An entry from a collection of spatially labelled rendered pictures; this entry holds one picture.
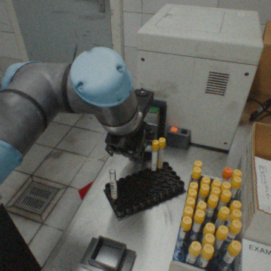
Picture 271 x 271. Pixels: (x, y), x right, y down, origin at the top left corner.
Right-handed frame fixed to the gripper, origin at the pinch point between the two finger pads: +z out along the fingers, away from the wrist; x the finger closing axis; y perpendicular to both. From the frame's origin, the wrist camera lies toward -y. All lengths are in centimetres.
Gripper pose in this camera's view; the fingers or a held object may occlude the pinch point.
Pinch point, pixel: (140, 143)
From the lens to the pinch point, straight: 64.7
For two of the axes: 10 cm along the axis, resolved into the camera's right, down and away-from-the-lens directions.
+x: 9.5, 2.1, -2.4
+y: -2.8, 9.1, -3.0
